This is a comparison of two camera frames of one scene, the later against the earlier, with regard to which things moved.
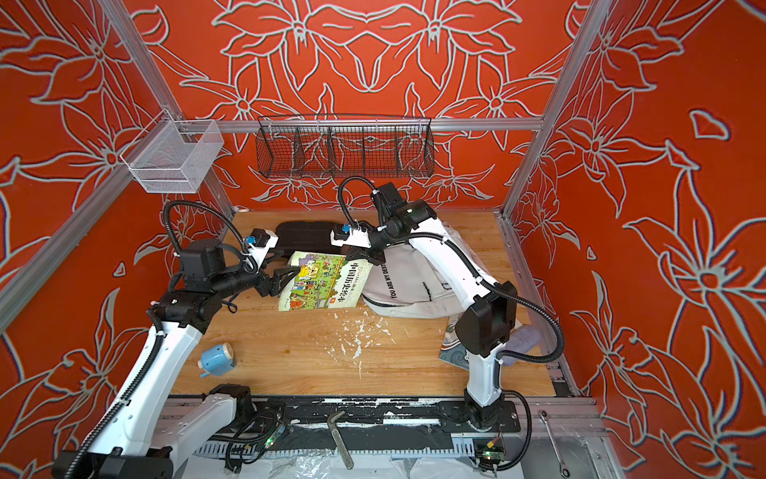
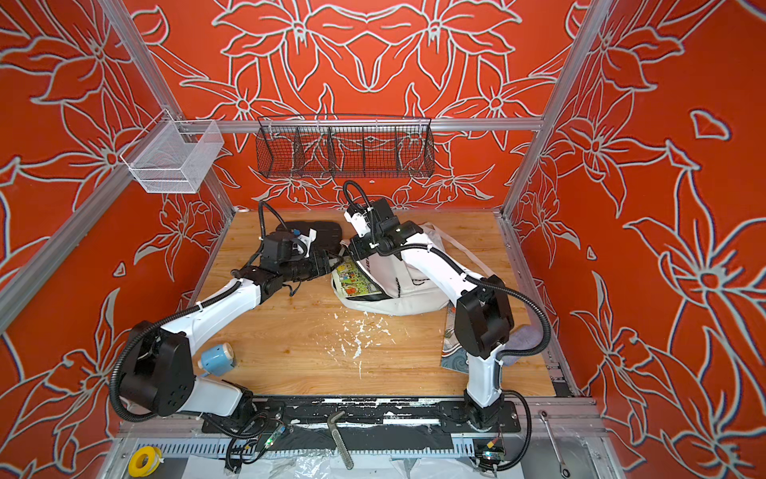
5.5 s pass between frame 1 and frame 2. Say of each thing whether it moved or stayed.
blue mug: stayed
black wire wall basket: stayed
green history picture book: moved
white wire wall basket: stayed
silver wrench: stayed
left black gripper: moved
